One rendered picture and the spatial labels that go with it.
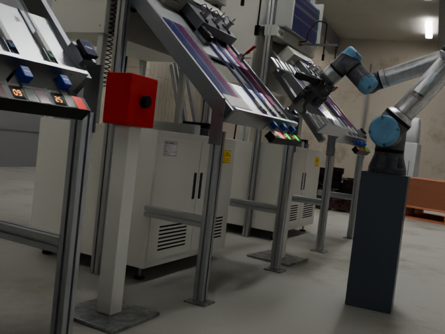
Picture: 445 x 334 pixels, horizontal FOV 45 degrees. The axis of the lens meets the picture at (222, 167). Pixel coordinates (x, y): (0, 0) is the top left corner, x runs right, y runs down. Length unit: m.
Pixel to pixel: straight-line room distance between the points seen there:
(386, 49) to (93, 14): 10.63
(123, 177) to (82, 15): 0.97
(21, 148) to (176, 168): 4.91
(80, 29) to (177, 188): 0.80
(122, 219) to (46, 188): 0.84
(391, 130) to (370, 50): 10.62
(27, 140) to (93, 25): 4.80
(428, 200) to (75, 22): 4.45
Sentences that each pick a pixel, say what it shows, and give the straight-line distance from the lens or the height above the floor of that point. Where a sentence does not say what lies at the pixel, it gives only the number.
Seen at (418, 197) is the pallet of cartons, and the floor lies 0.25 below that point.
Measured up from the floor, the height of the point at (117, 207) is 0.36.
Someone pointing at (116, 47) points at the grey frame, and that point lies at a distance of 2.25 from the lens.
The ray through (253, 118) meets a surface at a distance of 2.15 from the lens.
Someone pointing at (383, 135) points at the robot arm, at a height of 0.69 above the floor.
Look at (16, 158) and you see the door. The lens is 6.99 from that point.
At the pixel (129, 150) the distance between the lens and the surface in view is 1.70.
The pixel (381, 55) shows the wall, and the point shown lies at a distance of 12.63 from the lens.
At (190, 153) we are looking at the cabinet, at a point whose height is 0.54.
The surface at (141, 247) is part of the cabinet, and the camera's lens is 2.18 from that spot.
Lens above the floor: 0.61
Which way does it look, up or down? 3 degrees down
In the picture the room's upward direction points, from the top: 6 degrees clockwise
